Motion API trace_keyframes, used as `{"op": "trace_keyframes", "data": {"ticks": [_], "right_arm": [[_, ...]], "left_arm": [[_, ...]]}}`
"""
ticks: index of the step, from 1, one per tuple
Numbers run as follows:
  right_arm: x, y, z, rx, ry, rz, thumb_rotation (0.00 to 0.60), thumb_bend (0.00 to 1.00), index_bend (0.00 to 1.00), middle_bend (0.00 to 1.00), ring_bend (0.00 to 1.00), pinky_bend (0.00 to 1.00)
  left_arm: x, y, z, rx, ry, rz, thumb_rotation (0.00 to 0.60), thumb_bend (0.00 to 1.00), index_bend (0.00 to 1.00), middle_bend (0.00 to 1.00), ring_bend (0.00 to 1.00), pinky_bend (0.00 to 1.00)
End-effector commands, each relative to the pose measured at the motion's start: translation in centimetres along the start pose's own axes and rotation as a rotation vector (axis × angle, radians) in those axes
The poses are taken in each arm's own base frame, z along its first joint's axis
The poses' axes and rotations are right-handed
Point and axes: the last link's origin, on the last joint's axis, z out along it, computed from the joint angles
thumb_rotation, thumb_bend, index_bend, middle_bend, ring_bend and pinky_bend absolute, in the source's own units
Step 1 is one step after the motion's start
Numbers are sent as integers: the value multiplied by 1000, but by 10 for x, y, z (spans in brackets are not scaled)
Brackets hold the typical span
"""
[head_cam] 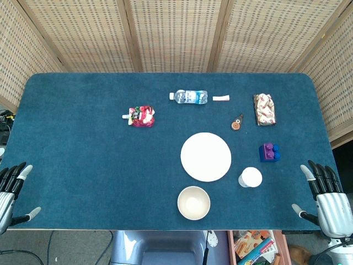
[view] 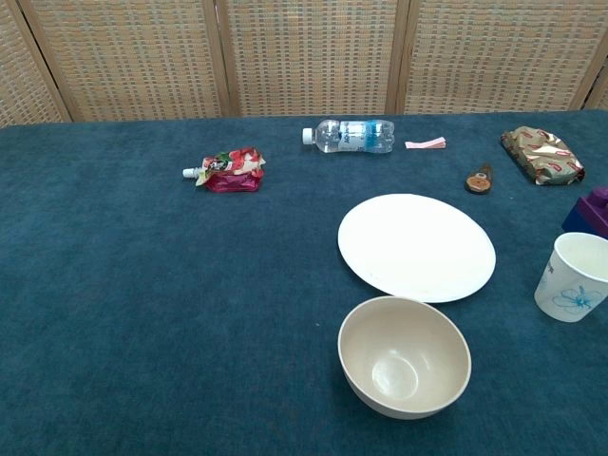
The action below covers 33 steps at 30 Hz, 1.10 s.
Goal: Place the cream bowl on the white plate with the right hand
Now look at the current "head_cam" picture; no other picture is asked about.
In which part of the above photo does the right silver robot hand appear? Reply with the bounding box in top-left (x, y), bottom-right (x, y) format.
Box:
top-left (291, 160), bottom-right (353, 240)

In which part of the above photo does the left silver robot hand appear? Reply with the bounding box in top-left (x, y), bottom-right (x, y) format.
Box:
top-left (0, 162), bottom-right (42, 235)

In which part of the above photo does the white paper cup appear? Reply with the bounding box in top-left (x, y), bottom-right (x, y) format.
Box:
top-left (238, 167), bottom-right (263, 188)

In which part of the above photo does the cream bowl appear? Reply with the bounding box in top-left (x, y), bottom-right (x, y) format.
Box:
top-left (177, 185), bottom-right (211, 221)

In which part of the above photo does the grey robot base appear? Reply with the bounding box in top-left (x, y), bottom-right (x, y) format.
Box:
top-left (109, 230), bottom-right (231, 265)

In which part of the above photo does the white round plate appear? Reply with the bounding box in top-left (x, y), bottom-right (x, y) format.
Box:
top-left (180, 132), bottom-right (232, 182)

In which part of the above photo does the pink box of books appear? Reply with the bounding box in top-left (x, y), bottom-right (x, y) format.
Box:
top-left (227, 230), bottom-right (290, 265)

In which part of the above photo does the purple and blue toy block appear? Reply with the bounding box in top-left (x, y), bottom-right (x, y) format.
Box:
top-left (258, 142), bottom-right (282, 163)

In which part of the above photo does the blue felt table cover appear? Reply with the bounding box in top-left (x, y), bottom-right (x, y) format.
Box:
top-left (0, 72), bottom-right (350, 231)

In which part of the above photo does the gold foil snack package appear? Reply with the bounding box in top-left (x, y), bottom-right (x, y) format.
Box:
top-left (253, 93), bottom-right (277, 126)

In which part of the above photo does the red spouted drink pouch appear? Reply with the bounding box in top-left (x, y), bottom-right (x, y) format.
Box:
top-left (122, 105), bottom-right (157, 128)

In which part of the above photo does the clear plastic water bottle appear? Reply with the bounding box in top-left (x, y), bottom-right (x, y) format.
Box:
top-left (169, 89), bottom-right (208, 105)

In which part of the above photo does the woven bamboo folding screen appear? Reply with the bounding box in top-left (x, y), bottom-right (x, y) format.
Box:
top-left (0, 0), bottom-right (353, 147)

